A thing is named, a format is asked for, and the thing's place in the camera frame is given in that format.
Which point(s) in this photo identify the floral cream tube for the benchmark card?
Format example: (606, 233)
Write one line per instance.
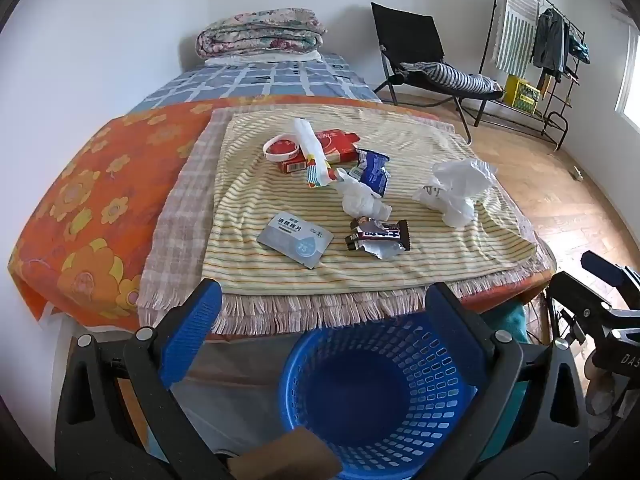
(309, 147)

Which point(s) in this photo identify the orange floral blanket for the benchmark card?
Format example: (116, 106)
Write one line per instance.
(90, 195)

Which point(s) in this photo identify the white wristband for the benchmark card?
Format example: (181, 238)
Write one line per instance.
(280, 159)

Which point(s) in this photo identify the grey wipe packet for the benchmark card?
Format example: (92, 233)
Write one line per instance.
(295, 237)

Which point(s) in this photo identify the black folding chair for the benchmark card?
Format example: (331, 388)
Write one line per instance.
(405, 30)

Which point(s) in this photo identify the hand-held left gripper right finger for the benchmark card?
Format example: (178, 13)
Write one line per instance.
(457, 330)

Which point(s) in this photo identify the person's right hand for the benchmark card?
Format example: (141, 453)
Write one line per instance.
(602, 385)

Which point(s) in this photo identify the blue plaid bed sheet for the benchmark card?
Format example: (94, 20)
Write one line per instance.
(250, 82)

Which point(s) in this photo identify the green striped hanging towel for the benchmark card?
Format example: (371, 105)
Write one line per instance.
(515, 30)

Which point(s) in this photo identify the teal hanging garment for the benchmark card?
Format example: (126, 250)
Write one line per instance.
(580, 50)

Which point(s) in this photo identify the brown cardboard piece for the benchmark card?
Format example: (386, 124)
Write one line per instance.
(295, 455)

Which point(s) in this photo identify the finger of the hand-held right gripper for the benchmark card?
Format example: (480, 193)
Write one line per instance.
(575, 290)
(595, 262)

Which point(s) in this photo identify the brown chocolate bar wrapper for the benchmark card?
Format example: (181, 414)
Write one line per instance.
(380, 235)

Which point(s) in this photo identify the blue snack wrapper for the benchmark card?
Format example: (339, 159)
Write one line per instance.
(372, 170)

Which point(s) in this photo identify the white plastic bag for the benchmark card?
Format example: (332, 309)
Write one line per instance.
(460, 190)

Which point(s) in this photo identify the red torn carton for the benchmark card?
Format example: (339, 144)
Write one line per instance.
(335, 145)

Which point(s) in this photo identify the white pillow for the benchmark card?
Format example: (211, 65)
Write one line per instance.
(235, 60)

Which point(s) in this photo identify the black clothes rack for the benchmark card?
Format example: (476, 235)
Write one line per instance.
(558, 125)

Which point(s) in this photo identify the white tissue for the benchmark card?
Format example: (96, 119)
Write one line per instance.
(357, 200)

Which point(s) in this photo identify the window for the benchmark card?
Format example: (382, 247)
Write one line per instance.
(634, 80)

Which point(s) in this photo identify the dark hanging jacket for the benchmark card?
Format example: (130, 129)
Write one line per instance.
(550, 45)

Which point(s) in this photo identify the yellow plastic crate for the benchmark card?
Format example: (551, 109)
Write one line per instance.
(522, 95)

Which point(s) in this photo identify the striped cushion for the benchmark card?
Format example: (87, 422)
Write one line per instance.
(450, 77)

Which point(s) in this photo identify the blue plastic basket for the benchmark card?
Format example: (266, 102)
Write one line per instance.
(370, 385)

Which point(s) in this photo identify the folded floral quilt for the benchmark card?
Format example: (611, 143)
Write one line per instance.
(260, 32)

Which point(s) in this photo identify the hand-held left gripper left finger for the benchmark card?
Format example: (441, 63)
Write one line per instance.
(192, 325)

